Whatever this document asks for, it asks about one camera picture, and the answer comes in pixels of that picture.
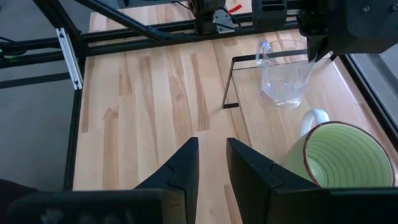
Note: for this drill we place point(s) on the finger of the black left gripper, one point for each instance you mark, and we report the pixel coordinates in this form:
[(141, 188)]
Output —
[(317, 46)]

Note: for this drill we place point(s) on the clear glass mug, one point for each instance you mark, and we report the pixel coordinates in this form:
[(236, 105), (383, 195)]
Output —
[(280, 87)]

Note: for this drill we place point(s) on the green ceramic mug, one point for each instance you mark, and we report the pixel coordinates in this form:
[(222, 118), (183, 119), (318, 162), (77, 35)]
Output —
[(342, 155)]

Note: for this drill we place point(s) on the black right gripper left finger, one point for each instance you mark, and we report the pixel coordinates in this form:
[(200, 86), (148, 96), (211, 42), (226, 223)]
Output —
[(186, 174)]

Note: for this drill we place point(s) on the wooden shelf with black frame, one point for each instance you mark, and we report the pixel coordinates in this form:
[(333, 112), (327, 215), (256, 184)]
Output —
[(264, 130)]

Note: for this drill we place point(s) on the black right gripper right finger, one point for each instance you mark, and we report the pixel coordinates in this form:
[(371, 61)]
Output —
[(245, 177)]

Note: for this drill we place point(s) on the silver metal bracket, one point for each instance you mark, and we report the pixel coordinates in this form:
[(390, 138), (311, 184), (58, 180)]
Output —
[(224, 21)]

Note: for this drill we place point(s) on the black rig frame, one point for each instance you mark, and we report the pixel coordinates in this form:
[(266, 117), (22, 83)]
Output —
[(72, 140)]

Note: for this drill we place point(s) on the silver aluminium extrusion bar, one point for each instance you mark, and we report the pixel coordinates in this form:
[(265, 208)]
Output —
[(70, 59)]

